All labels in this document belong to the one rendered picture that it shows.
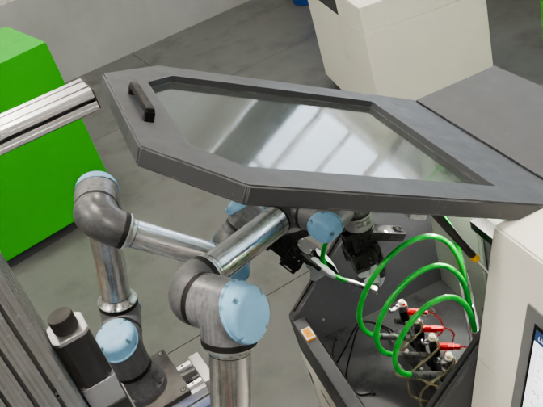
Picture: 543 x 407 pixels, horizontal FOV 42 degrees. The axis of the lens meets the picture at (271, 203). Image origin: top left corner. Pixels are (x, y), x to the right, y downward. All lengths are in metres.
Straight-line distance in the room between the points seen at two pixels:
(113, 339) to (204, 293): 0.67
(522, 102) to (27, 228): 3.76
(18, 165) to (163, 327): 1.60
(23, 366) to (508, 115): 1.35
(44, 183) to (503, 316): 3.89
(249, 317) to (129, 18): 7.08
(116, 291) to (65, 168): 3.04
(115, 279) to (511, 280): 1.08
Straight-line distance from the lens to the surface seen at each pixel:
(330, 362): 2.14
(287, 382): 3.45
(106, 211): 1.81
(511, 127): 1.95
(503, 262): 1.54
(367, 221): 1.77
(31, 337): 1.53
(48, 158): 4.99
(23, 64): 4.81
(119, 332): 2.03
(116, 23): 8.27
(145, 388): 2.10
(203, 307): 1.40
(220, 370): 1.44
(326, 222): 1.63
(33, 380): 1.59
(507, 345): 1.61
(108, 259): 2.00
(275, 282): 4.00
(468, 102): 2.10
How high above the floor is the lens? 2.49
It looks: 32 degrees down
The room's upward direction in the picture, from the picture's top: 18 degrees counter-clockwise
